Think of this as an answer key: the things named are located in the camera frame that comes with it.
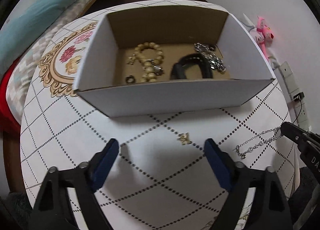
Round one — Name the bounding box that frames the thin silver necklace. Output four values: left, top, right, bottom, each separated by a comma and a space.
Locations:
235, 126, 283, 160

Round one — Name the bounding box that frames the gold H earring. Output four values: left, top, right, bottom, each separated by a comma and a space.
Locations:
177, 132, 193, 145
127, 54, 136, 65

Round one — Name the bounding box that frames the silver chain bracelet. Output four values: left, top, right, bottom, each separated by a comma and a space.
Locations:
194, 42, 227, 74

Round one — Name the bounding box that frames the black watch band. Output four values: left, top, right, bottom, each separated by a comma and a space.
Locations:
170, 53, 214, 80

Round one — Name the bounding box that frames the wooden bead bracelet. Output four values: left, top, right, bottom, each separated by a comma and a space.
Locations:
133, 42, 166, 84

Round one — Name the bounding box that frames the black charger plug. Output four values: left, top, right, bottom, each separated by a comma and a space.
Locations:
293, 92, 305, 102

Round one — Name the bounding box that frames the white patterned tablecloth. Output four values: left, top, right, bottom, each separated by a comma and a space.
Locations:
19, 0, 297, 230

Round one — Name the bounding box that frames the red blanket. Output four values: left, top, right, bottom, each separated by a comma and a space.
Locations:
0, 59, 21, 135

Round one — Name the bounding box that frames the white cardboard box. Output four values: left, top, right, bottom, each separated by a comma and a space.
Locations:
73, 0, 275, 118

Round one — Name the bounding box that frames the pink panther plush toy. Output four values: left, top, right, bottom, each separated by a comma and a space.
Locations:
251, 16, 274, 60

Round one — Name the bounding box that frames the checkered mattress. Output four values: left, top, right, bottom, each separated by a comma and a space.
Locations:
5, 0, 96, 124

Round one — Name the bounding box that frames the teal quilt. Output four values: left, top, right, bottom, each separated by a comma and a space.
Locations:
0, 0, 123, 76

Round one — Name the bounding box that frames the wall power strip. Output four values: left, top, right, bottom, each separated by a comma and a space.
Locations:
274, 61, 311, 131

